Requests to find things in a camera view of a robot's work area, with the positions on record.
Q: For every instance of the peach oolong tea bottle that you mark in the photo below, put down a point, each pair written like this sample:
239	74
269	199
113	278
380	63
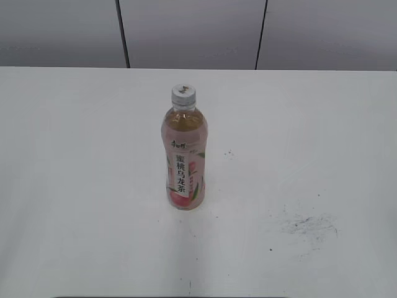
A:
184	133

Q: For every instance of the white bottle cap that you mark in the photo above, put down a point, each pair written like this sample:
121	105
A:
183	95

